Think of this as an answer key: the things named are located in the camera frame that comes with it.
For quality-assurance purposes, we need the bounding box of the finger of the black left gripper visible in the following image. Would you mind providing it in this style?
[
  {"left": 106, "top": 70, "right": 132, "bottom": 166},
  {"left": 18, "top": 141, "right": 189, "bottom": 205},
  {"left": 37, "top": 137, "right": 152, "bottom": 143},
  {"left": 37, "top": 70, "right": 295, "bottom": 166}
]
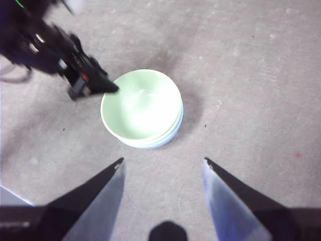
[{"left": 86, "top": 74, "right": 119, "bottom": 93}]

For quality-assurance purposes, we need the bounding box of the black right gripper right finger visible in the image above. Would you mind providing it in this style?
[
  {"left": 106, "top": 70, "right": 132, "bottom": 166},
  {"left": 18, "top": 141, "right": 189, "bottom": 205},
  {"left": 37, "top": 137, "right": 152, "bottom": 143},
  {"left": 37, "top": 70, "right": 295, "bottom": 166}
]
[{"left": 202, "top": 157, "right": 321, "bottom": 241}]

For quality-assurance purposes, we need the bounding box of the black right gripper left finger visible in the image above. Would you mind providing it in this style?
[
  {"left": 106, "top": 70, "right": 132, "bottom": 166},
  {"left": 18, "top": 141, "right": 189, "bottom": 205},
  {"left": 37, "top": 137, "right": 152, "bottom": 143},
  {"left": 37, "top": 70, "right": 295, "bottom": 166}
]
[{"left": 0, "top": 157, "right": 126, "bottom": 241}]

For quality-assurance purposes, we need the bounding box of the pale green bowl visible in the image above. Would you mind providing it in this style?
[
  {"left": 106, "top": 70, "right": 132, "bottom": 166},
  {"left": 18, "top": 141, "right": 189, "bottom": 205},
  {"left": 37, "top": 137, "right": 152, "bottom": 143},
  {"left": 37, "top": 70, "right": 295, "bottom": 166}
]
[
  {"left": 117, "top": 100, "right": 183, "bottom": 146},
  {"left": 100, "top": 69, "right": 182, "bottom": 141}
]

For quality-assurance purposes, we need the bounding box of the thin dark cable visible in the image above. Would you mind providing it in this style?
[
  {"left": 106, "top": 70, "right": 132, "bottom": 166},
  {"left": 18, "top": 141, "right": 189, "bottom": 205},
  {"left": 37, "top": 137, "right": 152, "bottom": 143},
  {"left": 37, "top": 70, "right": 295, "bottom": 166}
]
[{"left": 0, "top": 63, "right": 34, "bottom": 83}]

